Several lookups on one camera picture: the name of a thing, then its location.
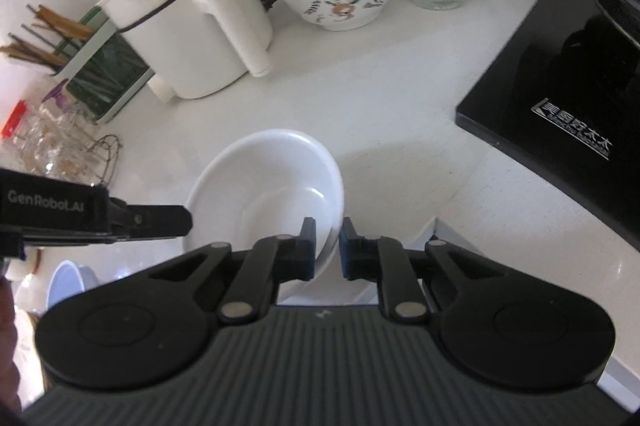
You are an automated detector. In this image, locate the white plastic cup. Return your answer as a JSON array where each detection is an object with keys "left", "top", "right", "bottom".
[{"left": 47, "top": 260, "right": 101, "bottom": 311}]

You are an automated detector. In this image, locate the black induction cooktop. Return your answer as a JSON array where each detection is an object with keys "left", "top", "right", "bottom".
[{"left": 455, "top": 0, "right": 640, "bottom": 251}]

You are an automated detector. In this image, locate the white ceramic bowl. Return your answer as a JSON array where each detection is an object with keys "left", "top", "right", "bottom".
[{"left": 182, "top": 129, "right": 346, "bottom": 301}]

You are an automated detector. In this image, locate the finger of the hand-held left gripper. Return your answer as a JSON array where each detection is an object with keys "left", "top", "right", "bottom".
[{"left": 107, "top": 198, "right": 193, "bottom": 241}]

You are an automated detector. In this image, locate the white electric kettle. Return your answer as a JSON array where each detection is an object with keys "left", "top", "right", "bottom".
[{"left": 100, "top": 0, "right": 273, "bottom": 100}]

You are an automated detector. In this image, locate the wire glass rack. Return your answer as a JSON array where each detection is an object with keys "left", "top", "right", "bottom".
[{"left": 30, "top": 103, "right": 123, "bottom": 189}]

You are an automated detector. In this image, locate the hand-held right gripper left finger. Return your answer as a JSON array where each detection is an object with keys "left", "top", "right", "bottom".
[{"left": 147, "top": 216, "right": 317, "bottom": 324}]

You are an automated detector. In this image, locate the glass jar with red lid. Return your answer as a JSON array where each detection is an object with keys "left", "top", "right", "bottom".
[{"left": 0, "top": 100, "right": 28, "bottom": 141}]

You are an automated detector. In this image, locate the white green chopstick holder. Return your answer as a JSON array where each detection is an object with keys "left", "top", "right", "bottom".
[{"left": 55, "top": 6, "right": 153, "bottom": 125}]

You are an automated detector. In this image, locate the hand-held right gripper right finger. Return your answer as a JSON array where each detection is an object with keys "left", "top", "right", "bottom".
[{"left": 340, "top": 217, "right": 506, "bottom": 322}]

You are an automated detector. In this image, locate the clear glass cup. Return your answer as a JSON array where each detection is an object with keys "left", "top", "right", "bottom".
[{"left": 10, "top": 111, "right": 76, "bottom": 179}]

